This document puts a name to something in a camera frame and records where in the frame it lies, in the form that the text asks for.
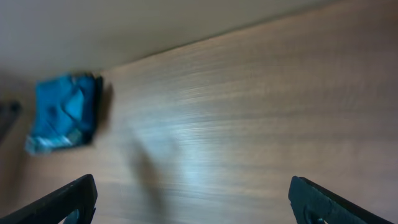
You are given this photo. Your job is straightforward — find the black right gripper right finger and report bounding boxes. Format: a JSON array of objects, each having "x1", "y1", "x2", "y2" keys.
[{"x1": 288, "y1": 176, "x2": 392, "y2": 224}]

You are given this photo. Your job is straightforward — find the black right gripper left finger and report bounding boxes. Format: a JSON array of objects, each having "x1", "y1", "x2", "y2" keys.
[{"x1": 1, "y1": 174, "x2": 98, "y2": 224}]

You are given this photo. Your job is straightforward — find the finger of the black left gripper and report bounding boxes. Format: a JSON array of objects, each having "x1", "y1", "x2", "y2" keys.
[{"x1": 0, "y1": 100, "x2": 22, "y2": 142}]

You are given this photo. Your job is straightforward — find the blue t-shirt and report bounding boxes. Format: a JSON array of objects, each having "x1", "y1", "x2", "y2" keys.
[{"x1": 25, "y1": 73, "x2": 103, "y2": 155}]

